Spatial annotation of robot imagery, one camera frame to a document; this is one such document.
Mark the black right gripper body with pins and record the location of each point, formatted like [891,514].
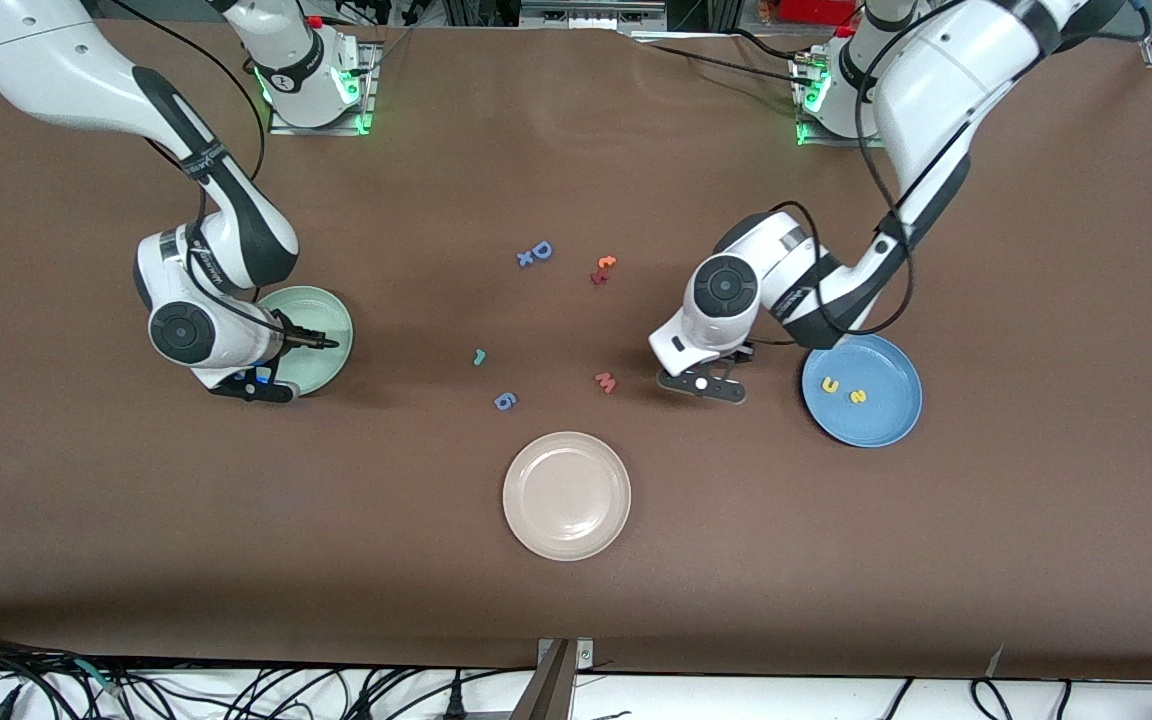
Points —
[297,334]

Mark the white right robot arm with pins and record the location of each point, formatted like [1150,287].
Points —
[36,60]

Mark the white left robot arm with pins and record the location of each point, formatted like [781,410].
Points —
[946,90]

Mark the green plate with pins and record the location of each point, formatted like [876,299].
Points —
[321,372]

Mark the pink foam letter w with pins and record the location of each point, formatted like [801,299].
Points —
[605,382]

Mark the blue plate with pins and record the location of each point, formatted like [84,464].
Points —
[886,415]

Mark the blue foam digit six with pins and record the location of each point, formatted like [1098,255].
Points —
[501,397]

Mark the blue foam letter D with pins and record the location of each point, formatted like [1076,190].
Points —
[547,247]

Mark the beige plate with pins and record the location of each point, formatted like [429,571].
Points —
[566,497]

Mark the brown table cover mat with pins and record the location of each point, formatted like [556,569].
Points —
[136,550]

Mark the red box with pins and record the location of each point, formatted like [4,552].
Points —
[816,10]

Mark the small metal bracket plate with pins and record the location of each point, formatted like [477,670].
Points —
[584,654]

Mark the grey metal frame rail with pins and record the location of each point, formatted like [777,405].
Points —
[591,14]

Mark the aluminium profile post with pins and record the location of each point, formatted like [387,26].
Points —
[546,690]

